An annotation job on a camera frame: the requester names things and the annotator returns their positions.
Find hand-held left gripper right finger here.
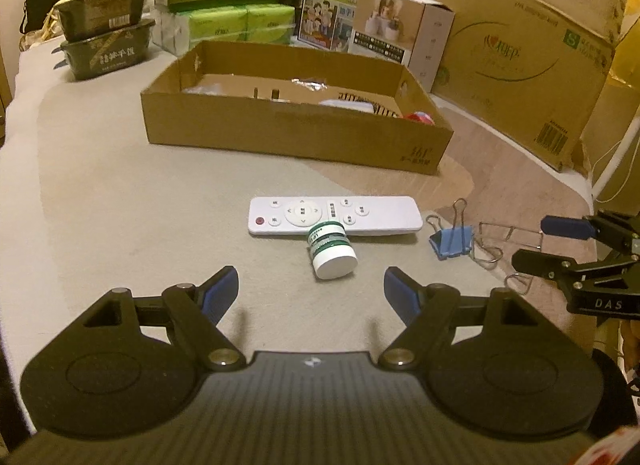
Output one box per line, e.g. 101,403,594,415
377,266,547,372

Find white bottle with green label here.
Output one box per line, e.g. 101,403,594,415
306,222,359,280

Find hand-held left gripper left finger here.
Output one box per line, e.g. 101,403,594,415
80,265,247,372

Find white red packet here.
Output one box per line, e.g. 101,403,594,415
589,424,640,465

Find green tissue pack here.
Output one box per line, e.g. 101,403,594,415
245,3,296,45
187,6,249,44

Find white product box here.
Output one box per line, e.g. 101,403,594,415
346,0,456,92

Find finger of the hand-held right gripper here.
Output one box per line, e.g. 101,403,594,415
511,248,584,291
541,209,640,253

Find shallow cardboard box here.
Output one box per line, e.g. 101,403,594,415
140,40,455,176

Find silver wire clip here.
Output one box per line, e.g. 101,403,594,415
470,222,545,294

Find blue binder clip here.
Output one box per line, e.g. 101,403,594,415
425,198,475,261

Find large brown cardboard box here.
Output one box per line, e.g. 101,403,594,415
419,0,629,174

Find white remote control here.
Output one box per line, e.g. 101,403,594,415
247,196,424,238

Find black food tray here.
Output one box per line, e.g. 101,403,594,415
60,19,157,81
54,0,153,42

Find pale plastic bag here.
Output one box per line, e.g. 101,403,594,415
20,10,66,51

